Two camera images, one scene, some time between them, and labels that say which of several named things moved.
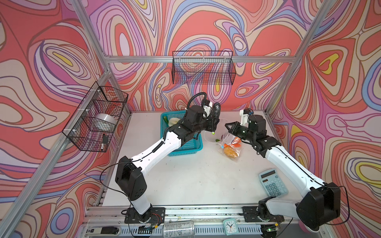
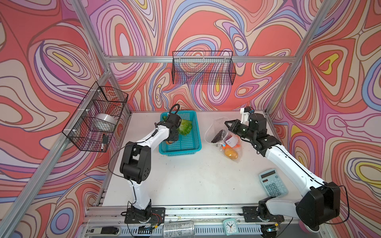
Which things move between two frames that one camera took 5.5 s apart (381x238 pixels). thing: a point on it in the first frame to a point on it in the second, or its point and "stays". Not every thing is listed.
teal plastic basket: x=193 y=146 stays
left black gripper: x=211 y=120 to x=176 y=137
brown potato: x=230 y=152 stays
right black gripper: x=233 y=130 stays
